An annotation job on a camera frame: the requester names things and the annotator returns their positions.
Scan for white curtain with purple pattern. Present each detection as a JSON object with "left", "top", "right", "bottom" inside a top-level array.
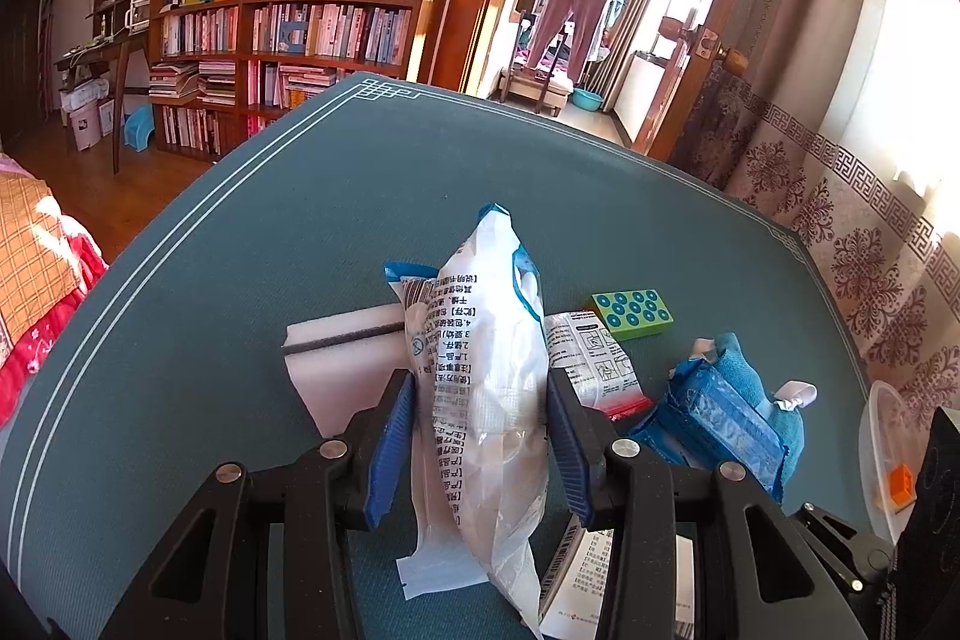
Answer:
[{"left": 667, "top": 0, "right": 960, "bottom": 416}]

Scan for orange plaid blanket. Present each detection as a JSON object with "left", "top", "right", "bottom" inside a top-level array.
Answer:
[{"left": 0, "top": 156, "right": 110, "bottom": 423}]

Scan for white sachet with red edge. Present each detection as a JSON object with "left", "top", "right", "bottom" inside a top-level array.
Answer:
[{"left": 541, "top": 308, "right": 653, "bottom": 422}]

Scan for wooden desk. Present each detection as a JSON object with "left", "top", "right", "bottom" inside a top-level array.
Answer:
[{"left": 56, "top": 36, "right": 155, "bottom": 176}]

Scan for white sponge with grey stripe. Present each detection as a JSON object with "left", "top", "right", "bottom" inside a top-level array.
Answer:
[{"left": 283, "top": 302, "right": 410, "bottom": 435}]

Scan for blue plastic stool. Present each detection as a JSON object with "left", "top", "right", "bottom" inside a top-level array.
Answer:
[{"left": 124, "top": 104, "right": 156, "bottom": 152}]

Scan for white and blue plastic packet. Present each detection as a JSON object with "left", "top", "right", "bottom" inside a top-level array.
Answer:
[{"left": 384, "top": 203, "right": 552, "bottom": 640}]

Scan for wooden bookshelf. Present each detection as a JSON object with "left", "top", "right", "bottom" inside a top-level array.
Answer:
[{"left": 146, "top": 0, "right": 451, "bottom": 161}]

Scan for clear plastic bowl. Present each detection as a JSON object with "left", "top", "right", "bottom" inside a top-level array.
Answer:
[{"left": 857, "top": 379, "right": 946, "bottom": 543}]

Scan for hanging mauve pants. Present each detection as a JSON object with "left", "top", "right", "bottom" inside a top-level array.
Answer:
[{"left": 525, "top": 0, "right": 620, "bottom": 86}]

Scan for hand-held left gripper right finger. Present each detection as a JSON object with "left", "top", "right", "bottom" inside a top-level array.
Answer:
[{"left": 546, "top": 368, "right": 871, "bottom": 640}]

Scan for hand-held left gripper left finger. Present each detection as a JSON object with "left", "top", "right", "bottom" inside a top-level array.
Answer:
[{"left": 97, "top": 368, "right": 417, "bottom": 640}]

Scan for green block with blue dots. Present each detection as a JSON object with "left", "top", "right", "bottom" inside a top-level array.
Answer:
[{"left": 585, "top": 289, "right": 676, "bottom": 341}]

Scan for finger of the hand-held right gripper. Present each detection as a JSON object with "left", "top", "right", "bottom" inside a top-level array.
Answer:
[{"left": 791, "top": 501, "right": 897, "bottom": 611}]

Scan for white and blue medicine box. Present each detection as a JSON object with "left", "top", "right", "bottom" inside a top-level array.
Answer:
[{"left": 540, "top": 524, "right": 695, "bottom": 640}]

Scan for pink waste bin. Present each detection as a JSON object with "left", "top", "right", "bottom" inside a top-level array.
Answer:
[{"left": 67, "top": 98, "right": 102, "bottom": 152}]

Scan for orange plastic piece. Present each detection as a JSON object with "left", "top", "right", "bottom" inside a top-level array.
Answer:
[{"left": 870, "top": 464, "right": 917, "bottom": 510}]

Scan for blue foil packet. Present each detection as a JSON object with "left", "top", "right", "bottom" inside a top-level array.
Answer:
[{"left": 626, "top": 356, "right": 788, "bottom": 506}]

